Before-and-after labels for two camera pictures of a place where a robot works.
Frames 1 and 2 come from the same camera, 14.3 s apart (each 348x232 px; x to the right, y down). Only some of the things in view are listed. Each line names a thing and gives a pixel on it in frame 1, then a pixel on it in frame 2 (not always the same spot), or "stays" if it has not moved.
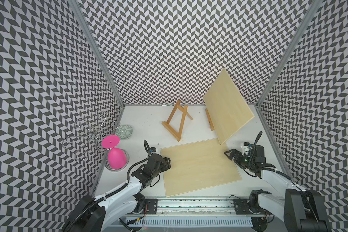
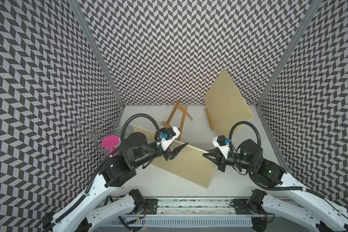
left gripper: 165,164 to 172,154
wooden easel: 176,135 stays
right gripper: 237,159 to 220,158
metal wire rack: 90,137 stays
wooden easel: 210,121 stays
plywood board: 229,108 stays
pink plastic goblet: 117,157 stays
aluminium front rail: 175,206 stays
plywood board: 198,166 to 150,136
